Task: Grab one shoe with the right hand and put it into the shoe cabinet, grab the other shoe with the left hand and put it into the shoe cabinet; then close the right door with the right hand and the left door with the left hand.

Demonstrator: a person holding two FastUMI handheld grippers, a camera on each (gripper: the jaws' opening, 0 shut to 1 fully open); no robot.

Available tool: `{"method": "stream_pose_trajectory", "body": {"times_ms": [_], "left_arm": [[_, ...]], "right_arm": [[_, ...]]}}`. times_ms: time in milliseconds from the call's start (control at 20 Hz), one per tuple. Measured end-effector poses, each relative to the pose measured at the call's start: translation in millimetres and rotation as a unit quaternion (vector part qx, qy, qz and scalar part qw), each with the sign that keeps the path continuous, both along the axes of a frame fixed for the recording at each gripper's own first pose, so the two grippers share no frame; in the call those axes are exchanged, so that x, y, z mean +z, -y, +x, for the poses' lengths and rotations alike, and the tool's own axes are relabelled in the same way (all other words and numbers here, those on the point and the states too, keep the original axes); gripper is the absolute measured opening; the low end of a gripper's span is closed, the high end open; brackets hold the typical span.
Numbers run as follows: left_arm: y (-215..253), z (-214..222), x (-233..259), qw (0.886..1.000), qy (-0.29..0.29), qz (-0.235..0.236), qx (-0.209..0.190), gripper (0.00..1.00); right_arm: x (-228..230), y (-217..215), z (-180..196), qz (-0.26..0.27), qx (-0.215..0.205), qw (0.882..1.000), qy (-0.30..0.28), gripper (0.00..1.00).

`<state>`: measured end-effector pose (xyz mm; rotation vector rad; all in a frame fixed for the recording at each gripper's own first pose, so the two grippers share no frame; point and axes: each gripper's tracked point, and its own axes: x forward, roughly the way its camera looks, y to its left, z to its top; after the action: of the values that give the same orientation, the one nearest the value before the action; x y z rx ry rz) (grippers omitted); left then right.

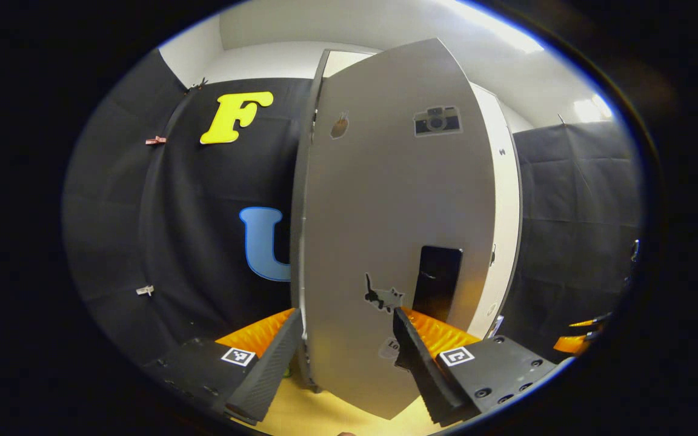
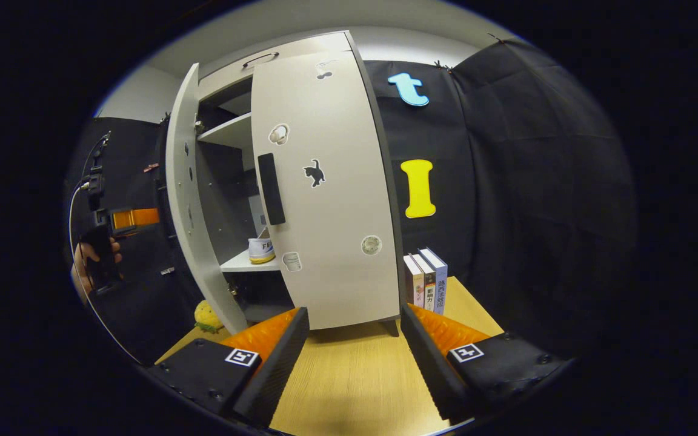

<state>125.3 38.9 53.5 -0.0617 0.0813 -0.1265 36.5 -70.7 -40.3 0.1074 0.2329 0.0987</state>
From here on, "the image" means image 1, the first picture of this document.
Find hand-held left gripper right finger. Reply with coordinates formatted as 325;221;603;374
393;306;560;429

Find black backdrop cloth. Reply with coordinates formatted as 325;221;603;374
60;47;645;365

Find white shoe cabinet door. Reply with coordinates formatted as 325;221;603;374
469;82;523;340
291;37;499;420

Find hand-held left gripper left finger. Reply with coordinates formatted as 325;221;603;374
142;306;305;426

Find small ceiling light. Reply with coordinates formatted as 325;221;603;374
573;95;614;122

